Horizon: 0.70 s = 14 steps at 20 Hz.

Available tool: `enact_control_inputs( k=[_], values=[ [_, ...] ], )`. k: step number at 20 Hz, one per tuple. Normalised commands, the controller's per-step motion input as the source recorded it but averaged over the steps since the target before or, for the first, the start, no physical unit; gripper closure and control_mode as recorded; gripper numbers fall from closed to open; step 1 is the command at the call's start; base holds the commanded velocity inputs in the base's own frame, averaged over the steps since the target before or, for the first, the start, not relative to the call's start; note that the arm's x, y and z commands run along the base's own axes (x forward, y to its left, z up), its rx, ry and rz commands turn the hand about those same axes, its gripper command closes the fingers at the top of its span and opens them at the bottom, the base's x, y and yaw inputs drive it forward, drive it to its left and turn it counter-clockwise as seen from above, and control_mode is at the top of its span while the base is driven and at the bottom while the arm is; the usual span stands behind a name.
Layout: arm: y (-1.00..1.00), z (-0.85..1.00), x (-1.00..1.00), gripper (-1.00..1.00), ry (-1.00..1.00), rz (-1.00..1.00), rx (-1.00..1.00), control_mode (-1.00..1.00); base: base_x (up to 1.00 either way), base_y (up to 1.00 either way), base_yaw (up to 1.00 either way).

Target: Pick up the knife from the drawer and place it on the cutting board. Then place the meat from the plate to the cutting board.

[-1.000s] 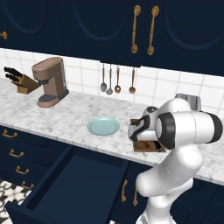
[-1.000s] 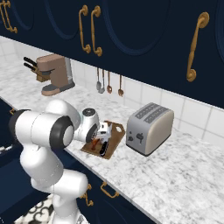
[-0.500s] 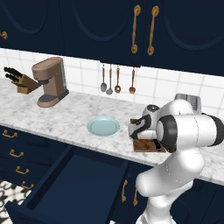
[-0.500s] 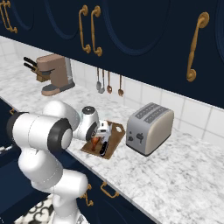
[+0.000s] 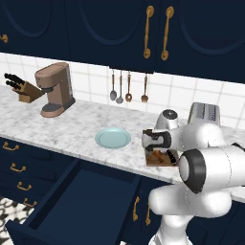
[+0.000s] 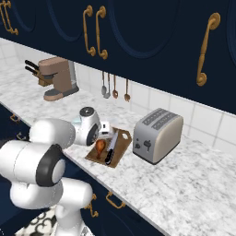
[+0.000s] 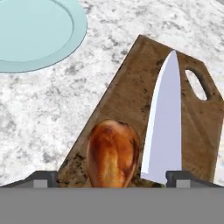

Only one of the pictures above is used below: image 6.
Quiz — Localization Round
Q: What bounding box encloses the black-handled kitchen knife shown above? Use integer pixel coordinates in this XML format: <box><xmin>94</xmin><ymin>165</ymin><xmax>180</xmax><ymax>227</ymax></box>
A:
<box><xmin>104</xmin><ymin>130</ymin><xmax>120</xmax><ymax>166</ymax></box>

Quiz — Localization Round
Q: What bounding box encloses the brass drawer handle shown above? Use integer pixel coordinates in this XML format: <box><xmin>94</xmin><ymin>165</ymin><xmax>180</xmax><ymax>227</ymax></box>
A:
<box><xmin>84</xmin><ymin>193</ymin><xmax>100</xmax><ymax>218</ymax></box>
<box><xmin>9</xmin><ymin>112</ymin><xmax>21</xmax><ymax>124</ymax></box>
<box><xmin>105</xmin><ymin>190</ymin><xmax>126</xmax><ymax>210</ymax></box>
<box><xmin>16</xmin><ymin>131</ymin><xmax>28</xmax><ymax>142</ymax></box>

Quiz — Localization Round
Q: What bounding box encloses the brown coffee machine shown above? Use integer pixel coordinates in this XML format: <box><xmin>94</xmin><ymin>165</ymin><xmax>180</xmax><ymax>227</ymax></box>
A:
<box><xmin>37</xmin><ymin>56</ymin><xmax>80</xmax><ymax>102</ymax></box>

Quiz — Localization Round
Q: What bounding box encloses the navy wall cupboard door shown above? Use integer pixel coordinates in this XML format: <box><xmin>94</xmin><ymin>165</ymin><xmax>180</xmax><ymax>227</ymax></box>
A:
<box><xmin>39</xmin><ymin>0</ymin><xmax>96</xmax><ymax>68</ymax></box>
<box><xmin>91</xmin><ymin>0</ymin><xmax>195</xmax><ymax>101</ymax></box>
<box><xmin>3</xmin><ymin>0</ymin><xmax>42</xmax><ymax>52</ymax></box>
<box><xmin>190</xmin><ymin>0</ymin><xmax>236</xmax><ymax>116</ymax></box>

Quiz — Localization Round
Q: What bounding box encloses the grey hanging ladle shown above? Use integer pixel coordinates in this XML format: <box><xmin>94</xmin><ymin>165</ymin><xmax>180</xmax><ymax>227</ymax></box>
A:
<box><xmin>100</xmin><ymin>70</ymin><xmax>108</xmax><ymax>97</ymax></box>

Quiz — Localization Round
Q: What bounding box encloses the wooden knife block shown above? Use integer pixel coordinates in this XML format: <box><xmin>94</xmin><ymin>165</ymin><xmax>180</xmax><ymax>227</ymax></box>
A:
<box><xmin>32</xmin><ymin>67</ymin><xmax>53</xmax><ymax>88</ymax></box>

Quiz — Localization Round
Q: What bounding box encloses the grey hanging spatula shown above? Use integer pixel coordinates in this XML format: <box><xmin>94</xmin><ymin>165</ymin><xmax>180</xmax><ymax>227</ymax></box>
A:
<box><xmin>104</xmin><ymin>72</ymin><xmax>112</xmax><ymax>100</ymax></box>

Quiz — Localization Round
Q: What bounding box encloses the brown hanging wooden spoon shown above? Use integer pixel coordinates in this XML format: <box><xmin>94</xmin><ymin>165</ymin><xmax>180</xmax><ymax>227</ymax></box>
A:
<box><xmin>124</xmin><ymin>77</ymin><xmax>132</xmax><ymax>103</ymax></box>
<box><xmin>112</xmin><ymin>74</ymin><xmax>120</xmax><ymax>100</ymax></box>

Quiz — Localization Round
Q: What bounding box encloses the brown chicken drumstick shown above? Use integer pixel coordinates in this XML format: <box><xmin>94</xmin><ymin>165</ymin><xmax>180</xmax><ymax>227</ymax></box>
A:
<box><xmin>94</xmin><ymin>138</ymin><xmax>108</xmax><ymax>160</ymax></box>

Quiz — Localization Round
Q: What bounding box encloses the brass wall cupboard handle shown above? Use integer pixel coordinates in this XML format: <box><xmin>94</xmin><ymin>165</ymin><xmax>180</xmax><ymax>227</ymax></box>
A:
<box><xmin>3</xmin><ymin>0</ymin><xmax>19</xmax><ymax>36</ymax></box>
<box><xmin>195</xmin><ymin>12</ymin><xmax>222</xmax><ymax>88</ymax></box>
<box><xmin>82</xmin><ymin>5</ymin><xmax>97</xmax><ymax>58</ymax></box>
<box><xmin>95</xmin><ymin>6</ymin><xmax>109</xmax><ymax>61</ymax></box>
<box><xmin>0</xmin><ymin>0</ymin><xmax>9</xmax><ymax>30</ymax></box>

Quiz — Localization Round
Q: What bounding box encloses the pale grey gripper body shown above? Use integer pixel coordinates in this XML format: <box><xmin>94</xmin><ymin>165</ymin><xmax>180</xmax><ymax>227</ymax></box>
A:
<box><xmin>98</xmin><ymin>130</ymin><xmax>114</xmax><ymax>138</ymax></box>

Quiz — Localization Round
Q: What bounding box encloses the brown wooden cutting board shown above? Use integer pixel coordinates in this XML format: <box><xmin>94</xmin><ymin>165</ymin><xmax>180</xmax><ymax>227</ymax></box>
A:
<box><xmin>85</xmin><ymin>127</ymin><xmax>134</xmax><ymax>170</ymax></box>

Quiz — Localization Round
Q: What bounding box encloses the silver and cream toaster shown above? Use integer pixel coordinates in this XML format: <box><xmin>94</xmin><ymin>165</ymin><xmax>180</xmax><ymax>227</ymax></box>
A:
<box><xmin>132</xmin><ymin>107</ymin><xmax>184</xmax><ymax>166</ymax></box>

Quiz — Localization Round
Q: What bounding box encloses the navy drawer front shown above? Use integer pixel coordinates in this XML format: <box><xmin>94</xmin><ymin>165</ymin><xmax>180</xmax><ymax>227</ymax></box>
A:
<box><xmin>88</xmin><ymin>175</ymin><xmax>169</xmax><ymax>236</ymax></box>
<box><xmin>0</xmin><ymin>102</ymin><xmax>32</xmax><ymax>146</ymax></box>

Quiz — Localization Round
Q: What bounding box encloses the black knife handle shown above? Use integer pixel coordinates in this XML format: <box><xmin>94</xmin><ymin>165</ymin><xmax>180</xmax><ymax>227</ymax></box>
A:
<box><xmin>24</xmin><ymin>65</ymin><xmax>40</xmax><ymax>77</ymax></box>
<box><xmin>24</xmin><ymin>59</ymin><xmax>41</xmax><ymax>72</ymax></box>

